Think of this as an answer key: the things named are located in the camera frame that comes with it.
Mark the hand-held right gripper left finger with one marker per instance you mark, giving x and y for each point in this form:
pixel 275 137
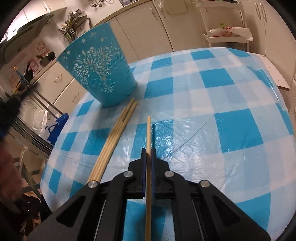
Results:
pixel 143 176

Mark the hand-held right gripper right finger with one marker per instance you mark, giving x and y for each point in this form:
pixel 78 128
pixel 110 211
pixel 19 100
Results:
pixel 154 176

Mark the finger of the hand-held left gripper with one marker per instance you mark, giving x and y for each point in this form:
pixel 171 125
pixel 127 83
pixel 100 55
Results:
pixel 11 109

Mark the single wooden chopstick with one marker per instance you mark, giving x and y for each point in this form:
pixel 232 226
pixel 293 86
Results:
pixel 149 139

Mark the bundle of wooden chopsticks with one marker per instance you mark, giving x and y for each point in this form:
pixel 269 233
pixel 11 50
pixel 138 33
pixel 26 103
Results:
pixel 113 139

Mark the blue perforated plastic basket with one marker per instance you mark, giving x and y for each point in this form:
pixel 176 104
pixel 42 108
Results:
pixel 97 69

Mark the person's left hand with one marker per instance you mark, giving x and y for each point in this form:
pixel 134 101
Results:
pixel 9 176

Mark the translucent white plastic bag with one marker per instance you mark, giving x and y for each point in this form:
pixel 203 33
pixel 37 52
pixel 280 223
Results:
pixel 42 125

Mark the black frying pan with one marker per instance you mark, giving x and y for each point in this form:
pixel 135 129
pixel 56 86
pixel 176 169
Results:
pixel 31 71

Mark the blue shopping bag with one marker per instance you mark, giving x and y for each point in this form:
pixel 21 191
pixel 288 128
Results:
pixel 57 127

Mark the cream and grey shelf rack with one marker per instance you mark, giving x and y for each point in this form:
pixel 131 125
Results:
pixel 25 162

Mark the blue white checked tablecloth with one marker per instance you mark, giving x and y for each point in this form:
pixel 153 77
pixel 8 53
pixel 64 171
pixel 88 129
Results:
pixel 208 127

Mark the steel range hood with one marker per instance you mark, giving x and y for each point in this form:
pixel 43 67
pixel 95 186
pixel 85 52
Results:
pixel 27 32

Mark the black utensil and spice rack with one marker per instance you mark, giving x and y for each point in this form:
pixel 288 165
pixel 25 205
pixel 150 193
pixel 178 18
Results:
pixel 71 23

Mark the cream kitchen base cabinets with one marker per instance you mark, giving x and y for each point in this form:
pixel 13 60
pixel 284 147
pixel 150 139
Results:
pixel 138 30

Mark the white wooden stool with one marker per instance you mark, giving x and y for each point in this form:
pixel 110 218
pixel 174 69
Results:
pixel 275 71

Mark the red and white plastic bag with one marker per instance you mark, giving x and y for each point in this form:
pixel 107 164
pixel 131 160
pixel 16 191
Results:
pixel 229 32

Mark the hanging clear plastic bag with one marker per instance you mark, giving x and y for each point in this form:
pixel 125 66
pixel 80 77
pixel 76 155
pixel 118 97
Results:
pixel 175 7

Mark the white rolling cart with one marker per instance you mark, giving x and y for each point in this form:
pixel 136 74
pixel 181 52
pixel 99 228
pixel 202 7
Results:
pixel 222 18

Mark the metal sliding door frame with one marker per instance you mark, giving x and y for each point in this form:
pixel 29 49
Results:
pixel 34 134

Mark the red paper wall stickers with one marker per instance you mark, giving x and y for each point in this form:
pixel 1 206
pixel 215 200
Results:
pixel 39 47

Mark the cream wall cabinets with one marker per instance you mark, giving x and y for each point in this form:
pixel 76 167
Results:
pixel 46 9

